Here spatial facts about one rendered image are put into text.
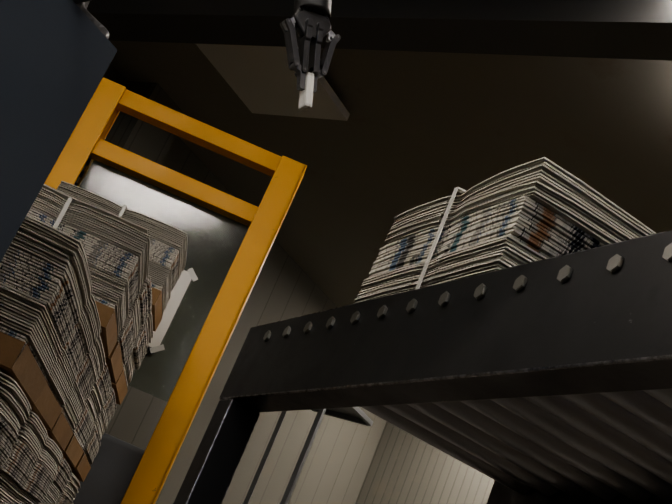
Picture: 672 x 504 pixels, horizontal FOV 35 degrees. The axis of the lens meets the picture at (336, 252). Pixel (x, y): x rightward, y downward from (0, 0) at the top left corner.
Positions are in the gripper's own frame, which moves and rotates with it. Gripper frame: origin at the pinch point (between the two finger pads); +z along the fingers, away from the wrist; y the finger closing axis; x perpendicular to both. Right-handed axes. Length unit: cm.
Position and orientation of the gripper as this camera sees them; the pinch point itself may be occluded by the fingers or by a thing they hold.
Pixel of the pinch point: (306, 91)
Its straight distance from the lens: 211.6
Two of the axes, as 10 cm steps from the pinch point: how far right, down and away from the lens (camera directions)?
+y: -8.5, -1.7, -5.1
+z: -0.6, 9.7, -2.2
